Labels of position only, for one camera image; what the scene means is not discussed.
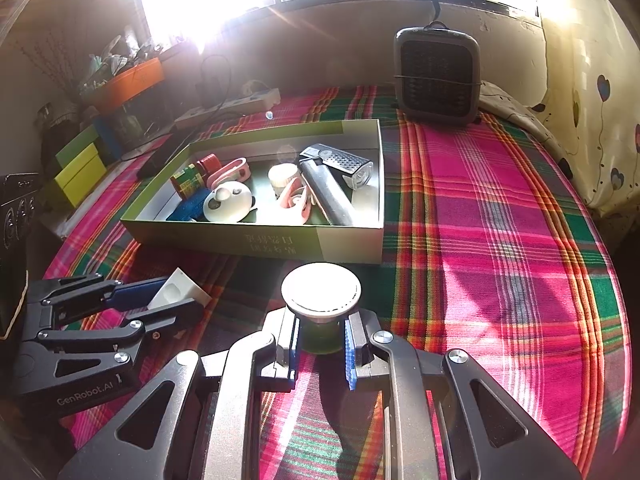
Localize white small tray piece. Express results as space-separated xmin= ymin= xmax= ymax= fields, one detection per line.
xmin=148 ymin=268 xmax=212 ymax=310

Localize blue small cup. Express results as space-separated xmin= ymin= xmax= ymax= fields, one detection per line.
xmin=167 ymin=188 xmax=210 ymax=222

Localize white round panda gadget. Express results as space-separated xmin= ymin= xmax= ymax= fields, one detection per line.
xmin=203 ymin=181 xmax=254 ymax=224

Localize red-capped brown pill bottle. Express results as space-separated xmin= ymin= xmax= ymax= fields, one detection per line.
xmin=170 ymin=153 xmax=221 ymax=200

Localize green spool white top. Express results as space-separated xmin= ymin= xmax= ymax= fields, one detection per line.
xmin=281 ymin=262 xmax=361 ymax=354

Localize pink white clip toy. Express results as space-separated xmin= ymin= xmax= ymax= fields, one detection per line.
xmin=206 ymin=157 xmax=252 ymax=191

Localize white cylindrical small jar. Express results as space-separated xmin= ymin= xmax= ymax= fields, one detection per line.
xmin=268 ymin=162 xmax=300 ymax=197

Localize black bike light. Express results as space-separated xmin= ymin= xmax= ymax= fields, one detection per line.
xmin=299 ymin=143 xmax=374 ymax=190

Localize black speaker device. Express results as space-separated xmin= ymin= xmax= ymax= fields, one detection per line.
xmin=0 ymin=172 xmax=41 ymax=341

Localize yellow green boxes stack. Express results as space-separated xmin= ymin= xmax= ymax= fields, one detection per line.
xmin=48 ymin=125 xmax=106 ymax=211

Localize plaid tablecloth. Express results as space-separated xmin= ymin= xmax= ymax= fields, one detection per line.
xmin=44 ymin=87 xmax=632 ymax=479

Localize black smartphone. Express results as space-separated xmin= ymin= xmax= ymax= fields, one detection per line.
xmin=137 ymin=129 xmax=192 ymax=181

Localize orange plastic bin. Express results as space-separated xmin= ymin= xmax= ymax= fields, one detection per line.
xmin=82 ymin=58 xmax=165 ymax=115

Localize green and white cardboard tray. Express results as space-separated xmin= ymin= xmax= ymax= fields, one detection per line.
xmin=122 ymin=119 xmax=385 ymax=263

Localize white power strip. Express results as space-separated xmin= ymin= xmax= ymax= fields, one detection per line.
xmin=174 ymin=88 xmax=281 ymax=130

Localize heart pattern curtain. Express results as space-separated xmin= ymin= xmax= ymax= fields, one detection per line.
xmin=480 ymin=0 xmax=639 ymax=218

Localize small grey space heater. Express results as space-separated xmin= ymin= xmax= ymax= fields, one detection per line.
xmin=394 ymin=26 xmax=480 ymax=126

